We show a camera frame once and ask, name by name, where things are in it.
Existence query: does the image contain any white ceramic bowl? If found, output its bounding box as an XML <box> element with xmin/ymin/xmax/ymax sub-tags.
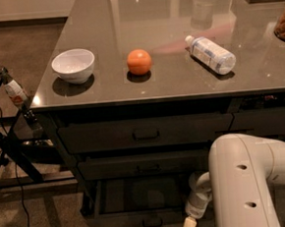
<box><xmin>51</xmin><ymin>48</ymin><xmax>95</xmax><ymax>85</ymax></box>

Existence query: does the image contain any orange round fruit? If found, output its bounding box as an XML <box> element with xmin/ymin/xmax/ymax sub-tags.
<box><xmin>127</xmin><ymin>49</ymin><xmax>151</xmax><ymax>76</ymax></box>

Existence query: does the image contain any drawer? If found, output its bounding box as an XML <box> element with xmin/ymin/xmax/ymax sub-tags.
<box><xmin>231</xmin><ymin>107</ymin><xmax>285</xmax><ymax>137</ymax></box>
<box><xmin>58</xmin><ymin>113</ymin><xmax>233</xmax><ymax>153</ymax></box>
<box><xmin>78</xmin><ymin>149</ymin><xmax>208</xmax><ymax>180</ymax></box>
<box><xmin>86</xmin><ymin>174</ymin><xmax>190</xmax><ymax>227</ymax></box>

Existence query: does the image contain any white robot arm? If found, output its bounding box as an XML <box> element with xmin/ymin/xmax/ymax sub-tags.
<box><xmin>183</xmin><ymin>134</ymin><xmax>285</xmax><ymax>227</ymax></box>

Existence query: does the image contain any small bottle with label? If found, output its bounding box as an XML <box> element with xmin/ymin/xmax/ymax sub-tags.
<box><xmin>0</xmin><ymin>67</ymin><xmax>29</xmax><ymax>108</ymax></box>

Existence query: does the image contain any clear plastic water bottle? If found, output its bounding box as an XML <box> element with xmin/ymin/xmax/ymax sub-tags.
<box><xmin>185</xmin><ymin>35</ymin><xmax>236</xmax><ymax>76</ymax></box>

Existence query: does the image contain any black side stand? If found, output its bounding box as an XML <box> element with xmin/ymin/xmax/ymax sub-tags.
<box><xmin>0</xmin><ymin>80</ymin><xmax>74</xmax><ymax>189</ymax></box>

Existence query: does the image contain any black power cable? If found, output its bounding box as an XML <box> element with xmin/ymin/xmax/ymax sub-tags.
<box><xmin>0</xmin><ymin>94</ymin><xmax>35</xmax><ymax>227</ymax></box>

